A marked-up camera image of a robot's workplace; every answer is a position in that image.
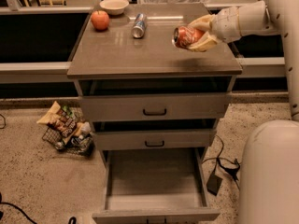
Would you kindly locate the black wire basket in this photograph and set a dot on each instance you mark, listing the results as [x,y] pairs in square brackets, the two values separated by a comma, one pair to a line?
[84,129]

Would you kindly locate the grey drawer cabinet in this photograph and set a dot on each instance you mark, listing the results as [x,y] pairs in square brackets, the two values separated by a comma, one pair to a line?
[114,63]

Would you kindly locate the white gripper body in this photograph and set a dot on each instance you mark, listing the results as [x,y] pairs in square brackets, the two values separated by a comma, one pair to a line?
[226,23]

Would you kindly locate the brown chip bag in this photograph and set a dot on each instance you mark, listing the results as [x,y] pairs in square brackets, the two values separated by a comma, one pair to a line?
[58,120]

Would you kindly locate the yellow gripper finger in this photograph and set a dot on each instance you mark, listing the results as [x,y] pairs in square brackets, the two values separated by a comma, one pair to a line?
[206,42]
[203,23]

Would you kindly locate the grey open bottom drawer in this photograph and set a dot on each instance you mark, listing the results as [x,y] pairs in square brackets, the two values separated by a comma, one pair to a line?
[155,186]

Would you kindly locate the red apple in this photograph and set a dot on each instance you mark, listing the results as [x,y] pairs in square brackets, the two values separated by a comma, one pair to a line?
[100,20]

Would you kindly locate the red coke can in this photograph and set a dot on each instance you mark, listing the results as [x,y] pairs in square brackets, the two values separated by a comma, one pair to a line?
[184,36]

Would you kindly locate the white bowl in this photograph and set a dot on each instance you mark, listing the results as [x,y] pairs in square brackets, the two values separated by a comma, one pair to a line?
[114,7]

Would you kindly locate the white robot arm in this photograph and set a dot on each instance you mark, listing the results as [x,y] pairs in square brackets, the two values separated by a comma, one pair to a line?
[269,174]

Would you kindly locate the black grabber stick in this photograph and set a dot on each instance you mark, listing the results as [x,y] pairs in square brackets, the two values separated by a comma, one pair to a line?
[231,171]

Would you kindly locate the black power adapter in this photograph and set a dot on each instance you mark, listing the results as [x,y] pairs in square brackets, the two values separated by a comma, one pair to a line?
[213,184]

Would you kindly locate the grey middle drawer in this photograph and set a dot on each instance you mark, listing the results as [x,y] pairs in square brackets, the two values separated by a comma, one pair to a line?
[154,139]

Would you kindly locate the plastic water bottle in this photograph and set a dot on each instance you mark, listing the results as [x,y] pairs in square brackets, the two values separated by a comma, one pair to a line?
[80,143]

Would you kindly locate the grey top drawer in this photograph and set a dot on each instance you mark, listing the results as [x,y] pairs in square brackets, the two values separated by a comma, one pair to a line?
[154,107]

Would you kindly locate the blue silver soda can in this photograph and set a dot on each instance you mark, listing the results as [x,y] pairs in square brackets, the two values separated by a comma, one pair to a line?
[139,26]

